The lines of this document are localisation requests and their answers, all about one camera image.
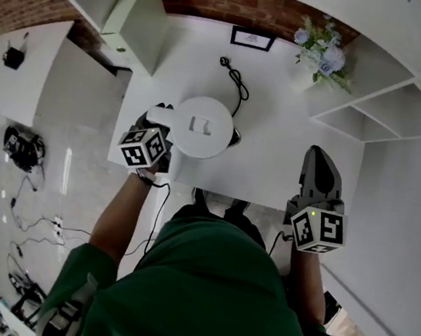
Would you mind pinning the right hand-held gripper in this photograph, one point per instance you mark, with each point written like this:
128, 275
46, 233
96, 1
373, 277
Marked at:
318, 229

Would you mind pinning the person's left forearm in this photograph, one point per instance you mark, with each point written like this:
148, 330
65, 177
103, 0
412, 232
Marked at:
122, 213

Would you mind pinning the person's black shoe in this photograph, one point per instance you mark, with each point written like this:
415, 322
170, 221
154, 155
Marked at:
236, 209
202, 201

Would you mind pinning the white desk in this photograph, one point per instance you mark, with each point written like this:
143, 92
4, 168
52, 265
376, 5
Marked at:
22, 71

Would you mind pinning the black picture frame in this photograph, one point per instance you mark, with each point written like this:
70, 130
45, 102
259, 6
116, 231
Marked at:
253, 38

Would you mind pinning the white power strip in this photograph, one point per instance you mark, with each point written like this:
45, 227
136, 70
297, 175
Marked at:
57, 226

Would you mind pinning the white hutch cabinet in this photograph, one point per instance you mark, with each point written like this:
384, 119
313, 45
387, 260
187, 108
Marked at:
380, 90

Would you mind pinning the black floor stand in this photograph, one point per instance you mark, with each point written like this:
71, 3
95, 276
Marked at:
31, 295

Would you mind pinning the white vase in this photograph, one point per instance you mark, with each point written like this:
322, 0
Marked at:
305, 77

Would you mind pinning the pale blue flower bouquet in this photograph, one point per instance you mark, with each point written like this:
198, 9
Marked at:
327, 57

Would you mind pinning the black glossy plastic object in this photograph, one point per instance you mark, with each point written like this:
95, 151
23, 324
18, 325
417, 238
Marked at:
237, 138

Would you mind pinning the person's green shirt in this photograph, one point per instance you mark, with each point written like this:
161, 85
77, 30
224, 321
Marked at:
196, 297

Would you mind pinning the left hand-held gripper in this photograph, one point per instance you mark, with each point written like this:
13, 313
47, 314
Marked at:
141, 149

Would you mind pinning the person's right forearm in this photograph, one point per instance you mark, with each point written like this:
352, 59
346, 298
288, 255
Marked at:
306, 285

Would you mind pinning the white electric kettle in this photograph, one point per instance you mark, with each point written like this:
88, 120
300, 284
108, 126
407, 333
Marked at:
198, 142

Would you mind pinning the white cabinet door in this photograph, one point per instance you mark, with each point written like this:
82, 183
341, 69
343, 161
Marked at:
144, 30

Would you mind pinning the black pen holder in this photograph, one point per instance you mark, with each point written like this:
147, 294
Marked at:
13, 57

